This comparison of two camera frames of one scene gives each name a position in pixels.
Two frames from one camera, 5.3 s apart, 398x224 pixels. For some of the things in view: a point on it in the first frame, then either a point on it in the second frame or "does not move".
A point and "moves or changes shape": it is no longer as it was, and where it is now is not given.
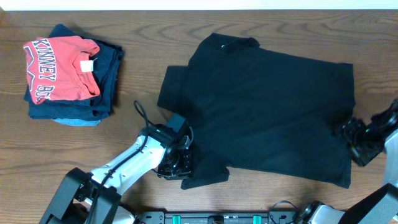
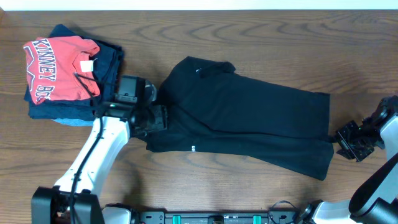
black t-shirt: x=252 y=108 moves or changes shape
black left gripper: x=178 y=167 to x=160 y=117
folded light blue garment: x=77 y=122 does not move
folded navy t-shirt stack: x=95 y=109 does not move
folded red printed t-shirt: x=60 y=68 does not move
